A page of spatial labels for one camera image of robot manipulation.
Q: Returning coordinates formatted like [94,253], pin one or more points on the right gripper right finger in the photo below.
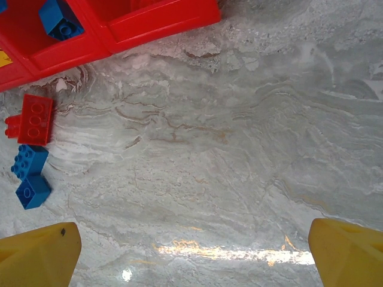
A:
[350,257]

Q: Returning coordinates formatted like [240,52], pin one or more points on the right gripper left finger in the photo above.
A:
[39,257]

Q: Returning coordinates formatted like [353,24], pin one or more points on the yellow lego brick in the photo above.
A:
[4,58]

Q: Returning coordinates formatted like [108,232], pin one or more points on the blue lego brick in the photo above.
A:
[33,192]
[30,160]
[51,15]
[1,4]

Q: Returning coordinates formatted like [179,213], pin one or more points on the red lego brick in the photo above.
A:
[12,127]
[34,119]

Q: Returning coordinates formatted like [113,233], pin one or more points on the red three-compartment container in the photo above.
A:
[149,21]

